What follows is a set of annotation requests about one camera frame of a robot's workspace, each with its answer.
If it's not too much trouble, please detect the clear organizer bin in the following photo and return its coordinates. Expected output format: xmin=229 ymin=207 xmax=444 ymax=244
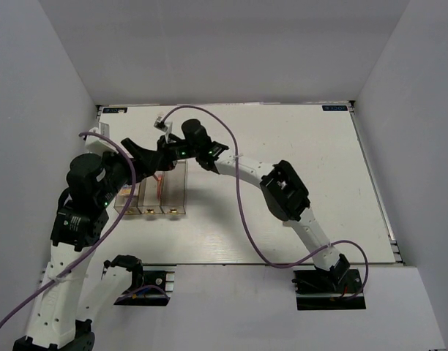
xmin=113 ymin=184 xmax=140 ymax=215
xmin=160 ymin=160 xmax=188 ymax=216
xmin=138 ymin=175 xmax=163 ymax=215

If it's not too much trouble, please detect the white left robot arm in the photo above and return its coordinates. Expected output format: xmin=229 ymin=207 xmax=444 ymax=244
xmin=12 ymin=132 xmax=169 ymax=350

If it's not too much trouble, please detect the pastel square eyeshadow palette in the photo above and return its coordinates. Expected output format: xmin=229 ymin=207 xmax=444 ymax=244
xmin=120 ymin=186 xmax=131 ymax=196

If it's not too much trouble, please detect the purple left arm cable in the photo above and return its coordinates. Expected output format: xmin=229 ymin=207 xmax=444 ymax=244
xmin=0 ymin=130 xmax=171 ymax=339

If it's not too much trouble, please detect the right clear organizer bin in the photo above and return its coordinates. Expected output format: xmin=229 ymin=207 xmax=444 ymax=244
xmin=160 ymin=160 xmax=188 ymax=216

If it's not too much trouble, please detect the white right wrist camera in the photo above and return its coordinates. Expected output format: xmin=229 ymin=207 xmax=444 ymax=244
xmin=154 ymin=116 xmax=173 ymax=143

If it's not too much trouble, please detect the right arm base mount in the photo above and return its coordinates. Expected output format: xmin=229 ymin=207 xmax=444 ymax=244
xmin=292 ymin=269 xmax=366 ymax=311

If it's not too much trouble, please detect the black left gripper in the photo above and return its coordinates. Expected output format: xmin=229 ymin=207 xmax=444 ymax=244
xmin=97 ymin=137 xmax=163 ymax=206

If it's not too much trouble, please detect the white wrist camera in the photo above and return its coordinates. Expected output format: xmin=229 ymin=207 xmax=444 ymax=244
xmin=154 ymin=116 xmax=173 ymax=143
xmin=79 ymin=122 xmax=116 ymax=156

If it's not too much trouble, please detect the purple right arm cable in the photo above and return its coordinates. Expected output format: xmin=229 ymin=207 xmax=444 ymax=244
xmin=161 ymin=105 xmax=370 ymax=301

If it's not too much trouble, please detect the middle clear organizer bin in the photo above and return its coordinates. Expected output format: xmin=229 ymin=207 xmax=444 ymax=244
xmin=138 ymin=175 xmax=163 ymax=215

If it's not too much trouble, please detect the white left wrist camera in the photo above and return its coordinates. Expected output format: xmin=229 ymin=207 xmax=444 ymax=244
xmin=79 ymin=122 xmax=116 ymax=156

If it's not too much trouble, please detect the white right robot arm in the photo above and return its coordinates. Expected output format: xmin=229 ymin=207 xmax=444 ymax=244
xmin=154 ymin=118 xmax=350 ymax=292

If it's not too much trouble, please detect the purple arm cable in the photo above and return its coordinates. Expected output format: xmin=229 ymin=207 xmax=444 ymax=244
xmin=0 ymin=130 xmax=171 ymax=339
xmin=161 ymin=105 xmax=370 ymax=301

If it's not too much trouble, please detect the left clear organizer bin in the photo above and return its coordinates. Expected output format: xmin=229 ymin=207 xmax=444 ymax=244
xmin=113 ymin=184 xmax=140 ymax=215

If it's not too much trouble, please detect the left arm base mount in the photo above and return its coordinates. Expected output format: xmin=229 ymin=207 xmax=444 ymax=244
xmin=114 ymin=265 xmax=176 ymax=307

